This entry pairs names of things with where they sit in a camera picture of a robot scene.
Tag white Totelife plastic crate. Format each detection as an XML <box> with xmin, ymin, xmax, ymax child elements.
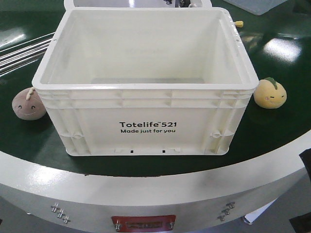
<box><xmin>32</xmin><ymin>7</ymin><xmax>259</xmax><ymax>156</ymax></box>

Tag yellow round plush toy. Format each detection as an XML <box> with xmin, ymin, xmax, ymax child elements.
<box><xmin>253</xmin><ymin>77</ymin><xmax>287</xmax><ymax>109</ymax></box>

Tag pink round plush toy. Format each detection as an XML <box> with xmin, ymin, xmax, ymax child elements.
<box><xmin>12</xmin><ymin>87</ymin><xmax>47</xmax><ymax>120</ymax></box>

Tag white outer conveyor rim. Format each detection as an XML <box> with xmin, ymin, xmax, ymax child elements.
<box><xmin>0</xmin><ymin>133</ymin><xmax>311</xmax><ymax>233</ymax></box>

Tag red label plate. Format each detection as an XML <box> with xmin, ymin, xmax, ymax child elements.
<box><xmin>111</xmin><ymin>215</ymin><xmax>176</xmax><ymax>233</ymax></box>

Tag small yellow toy piece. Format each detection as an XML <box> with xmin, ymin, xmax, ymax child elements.
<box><xmin>234</xmin><ymin>20</ymin><xmax>244</xmax><ymax>28</ymax></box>

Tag clear plastic storage bin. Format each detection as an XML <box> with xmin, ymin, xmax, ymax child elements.
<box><xmin>224</xmin><ymin>0</ymin><xmax>287</xmax><ymax>16</ymax></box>

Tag steel roller conveyor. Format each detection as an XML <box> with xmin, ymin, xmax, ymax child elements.
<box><xmin>0</xmin><ymin>32</ymin><xmax>54</xmax><ymax>76</ymax></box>

